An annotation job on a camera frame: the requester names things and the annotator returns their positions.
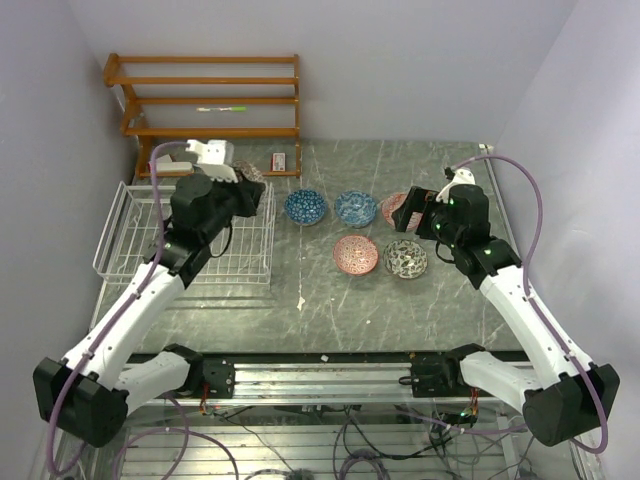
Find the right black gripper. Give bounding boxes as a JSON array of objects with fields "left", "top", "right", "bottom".
[{"left": 392, "top": 185, "right": 462, "bottom": 249}]

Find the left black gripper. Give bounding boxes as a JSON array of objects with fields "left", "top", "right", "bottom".
[{"left": 201, "top": 166, "right": 265, "bottom": 242}]

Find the brown patterned bowl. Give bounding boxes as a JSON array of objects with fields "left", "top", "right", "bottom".
[{"left": 233, "top": 160, "right": 266, "bottom": 183}]

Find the red circle patterned bowl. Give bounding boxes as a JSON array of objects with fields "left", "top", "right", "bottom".
[{"left": 333, "top": 235, "right": 379, "bottom": 276}]

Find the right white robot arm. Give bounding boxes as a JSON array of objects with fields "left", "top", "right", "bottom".
[{"left": 392, "top": 184, "right": 620, "bottom": 446}]

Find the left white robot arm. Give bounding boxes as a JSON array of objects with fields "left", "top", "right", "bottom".
[{"left": 33, "top": 174, "right": 266, "bottom": 447}]

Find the wooden shelf rack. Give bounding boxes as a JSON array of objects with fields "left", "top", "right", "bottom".
[{"left": 103, "top": 53, "right": 302, "bottom": 178}]

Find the red striped bowl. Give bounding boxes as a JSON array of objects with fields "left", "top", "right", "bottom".
[{"left": 381, "top": 192, "right": 422, "bottom": 231}]

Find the black and white leaf bowl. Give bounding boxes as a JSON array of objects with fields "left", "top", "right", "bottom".
[{"left": 383, "top": 239, "right": 428, "bottom": 280}]

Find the red and white card box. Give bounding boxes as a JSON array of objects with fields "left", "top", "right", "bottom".
[{"left": 271, "top": 152, "right": 286, "bottom": 172}]

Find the white soap bar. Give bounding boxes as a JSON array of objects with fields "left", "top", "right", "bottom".
[{"left": 156, "top": 162, "right": 194, "bottom": 175}]

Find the red and white flat box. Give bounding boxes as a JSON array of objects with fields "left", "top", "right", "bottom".
[{"left": 155, "top": 154, "right": 175, "bottom": 174}]

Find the dark blue patterned bowl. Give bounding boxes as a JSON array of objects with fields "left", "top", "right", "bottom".
[{"left": 284, "top": 189, "right": 328, "bottom": 226}]

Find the light blue patterned bowl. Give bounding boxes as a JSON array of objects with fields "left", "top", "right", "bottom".
[{"left": 334, "top": 190, "right": 377, "bottom": 228}]

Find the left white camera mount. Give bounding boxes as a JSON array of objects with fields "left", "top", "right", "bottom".
[{"left": 186, "top": 139, "right": 239, "bottom": 183}]

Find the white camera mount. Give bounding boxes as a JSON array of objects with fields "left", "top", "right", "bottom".
[
  {"left": 440, "top": 167, "right": 476, "bottom": 203},
  {"left": 186, "top": 139, "right": 239, "bottom": 183}
]

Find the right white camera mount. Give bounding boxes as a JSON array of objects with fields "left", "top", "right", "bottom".
[{"left": 440, "top": 167, "right": 476, "bottom": 203}]

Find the white wire dish rack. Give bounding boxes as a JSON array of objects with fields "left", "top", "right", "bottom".
[{"left": 92, "top": 180, "right": 277, "bottom": 287}]

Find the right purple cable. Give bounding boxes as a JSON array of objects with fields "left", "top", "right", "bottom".
[{"left": 444, "top": 153, "right": 612, "bottom": 455}]

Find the purple cable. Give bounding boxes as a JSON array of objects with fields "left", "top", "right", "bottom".
[
  {"left": 444, "top": 153, "right": 612, "bottom": 455},
  {"left": 45, "top": 141, "right": 241, "bottom": 480}
]

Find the aluminium mounting rail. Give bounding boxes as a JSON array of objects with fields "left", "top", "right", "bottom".
[{"left": 182, "top": 360, "right": 471, "bottom": 406}]

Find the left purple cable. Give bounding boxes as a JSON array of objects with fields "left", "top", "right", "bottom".
[{"left": 45, "top": 141, "right": 241, "bottom": 480}]

